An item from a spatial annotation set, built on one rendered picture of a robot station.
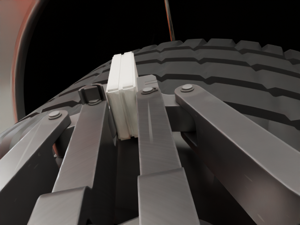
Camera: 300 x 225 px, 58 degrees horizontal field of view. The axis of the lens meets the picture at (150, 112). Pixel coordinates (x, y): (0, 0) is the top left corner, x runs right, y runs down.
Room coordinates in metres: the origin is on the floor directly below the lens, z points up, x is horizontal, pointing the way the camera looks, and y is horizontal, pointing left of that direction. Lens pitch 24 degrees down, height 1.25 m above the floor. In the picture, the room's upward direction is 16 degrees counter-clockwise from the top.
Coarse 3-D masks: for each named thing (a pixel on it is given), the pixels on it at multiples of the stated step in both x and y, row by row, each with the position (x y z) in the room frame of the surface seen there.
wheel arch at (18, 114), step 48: (48, 0) 0.51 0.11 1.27; (96, 0) 0.71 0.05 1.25; (144, 0) 0.75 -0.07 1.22; (192, 0) 0.70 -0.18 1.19; (240, 0) 0.65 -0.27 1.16; (288, 0) 0.60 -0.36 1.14; (48, 48) 0.62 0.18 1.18; (96, 48) 0.83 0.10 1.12; (288, 48) 0.60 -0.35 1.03; (48, 96) 0.67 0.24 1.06
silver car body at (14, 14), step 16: (0, 0) 0.53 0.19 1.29; (16, 0) 0.51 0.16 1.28; (32, 0) 0.50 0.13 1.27; (0, 16) 0.54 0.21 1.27; (16, 16) 0.52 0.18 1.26; (0, 32) 0.54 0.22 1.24; (16, 32) 0.53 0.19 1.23; (0, 48) 0.55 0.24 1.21; (0, 64) 0.56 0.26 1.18; (0, 80) 0.57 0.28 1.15; (0, 96) 0.58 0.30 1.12; (0, 112) 0.60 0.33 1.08; (0, 128) 0.61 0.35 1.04
